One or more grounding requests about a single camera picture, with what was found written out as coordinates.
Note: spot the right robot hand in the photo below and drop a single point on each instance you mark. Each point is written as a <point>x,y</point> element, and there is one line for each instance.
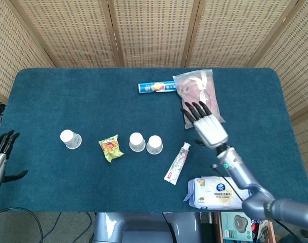
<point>210,131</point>

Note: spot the white paper cup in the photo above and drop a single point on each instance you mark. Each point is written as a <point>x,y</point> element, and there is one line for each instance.
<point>137,142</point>
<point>154,145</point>
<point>70,139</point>

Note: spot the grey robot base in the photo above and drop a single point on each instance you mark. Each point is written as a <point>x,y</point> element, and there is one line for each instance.
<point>143,227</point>

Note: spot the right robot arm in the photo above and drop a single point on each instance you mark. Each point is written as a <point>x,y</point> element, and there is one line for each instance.
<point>244,174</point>

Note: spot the floral toothpaste tube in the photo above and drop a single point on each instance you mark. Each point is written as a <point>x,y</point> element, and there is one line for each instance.
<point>177,162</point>

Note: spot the pink cloth in plastic bag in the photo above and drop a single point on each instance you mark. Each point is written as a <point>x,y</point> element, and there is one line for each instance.
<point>194,88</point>

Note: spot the white wet wipes pack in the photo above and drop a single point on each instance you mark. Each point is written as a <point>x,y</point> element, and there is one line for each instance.
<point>209,192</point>

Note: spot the blue snack tube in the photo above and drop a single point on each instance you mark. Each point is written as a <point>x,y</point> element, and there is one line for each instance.
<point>153,87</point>

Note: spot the blue felt table cover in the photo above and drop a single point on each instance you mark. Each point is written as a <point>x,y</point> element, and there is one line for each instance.
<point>67,101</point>

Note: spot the teal product box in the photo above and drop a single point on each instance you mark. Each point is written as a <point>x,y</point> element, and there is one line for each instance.
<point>234,227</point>

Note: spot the green snack packet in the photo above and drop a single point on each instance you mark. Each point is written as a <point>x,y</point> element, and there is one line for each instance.
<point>110,148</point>

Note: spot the bamboo folding screen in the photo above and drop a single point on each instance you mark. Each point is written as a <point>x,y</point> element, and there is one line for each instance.
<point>153,33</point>

